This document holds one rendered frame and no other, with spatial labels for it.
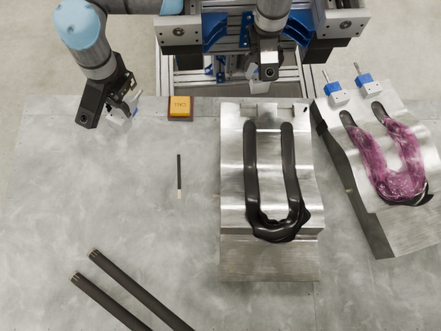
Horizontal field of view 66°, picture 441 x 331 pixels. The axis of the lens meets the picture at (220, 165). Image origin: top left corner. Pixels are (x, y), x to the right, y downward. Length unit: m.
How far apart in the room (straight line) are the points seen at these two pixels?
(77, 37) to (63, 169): 0.53
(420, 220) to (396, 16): 1.87
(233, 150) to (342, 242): 0.41
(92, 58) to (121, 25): 1.71
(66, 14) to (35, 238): 0.64
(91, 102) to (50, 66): 1.57
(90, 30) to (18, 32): 1.95
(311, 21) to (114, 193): 0.82
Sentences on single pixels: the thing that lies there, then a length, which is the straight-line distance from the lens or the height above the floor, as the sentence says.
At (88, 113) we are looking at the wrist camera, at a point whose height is 1.09.
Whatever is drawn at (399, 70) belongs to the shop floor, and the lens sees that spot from 2.45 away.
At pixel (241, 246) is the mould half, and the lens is 0.93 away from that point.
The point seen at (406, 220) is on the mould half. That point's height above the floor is 0.91.
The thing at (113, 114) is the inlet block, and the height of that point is 0.96.
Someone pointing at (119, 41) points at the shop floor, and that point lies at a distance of 2.35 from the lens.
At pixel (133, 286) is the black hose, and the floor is 0.87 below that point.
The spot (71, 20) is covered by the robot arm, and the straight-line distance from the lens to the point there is 0.68.
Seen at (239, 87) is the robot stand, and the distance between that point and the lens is 1.85.
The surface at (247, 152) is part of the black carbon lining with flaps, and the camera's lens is 0.97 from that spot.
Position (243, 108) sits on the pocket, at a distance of 1.04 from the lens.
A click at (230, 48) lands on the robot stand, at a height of 0.72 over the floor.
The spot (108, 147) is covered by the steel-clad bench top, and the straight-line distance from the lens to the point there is 1.10.
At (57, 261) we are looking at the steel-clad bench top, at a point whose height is 0.80.
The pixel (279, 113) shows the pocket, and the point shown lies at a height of 0.86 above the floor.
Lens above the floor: 1.78
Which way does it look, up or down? 71 degrees down
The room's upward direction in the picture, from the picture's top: 4 degrees clockwise
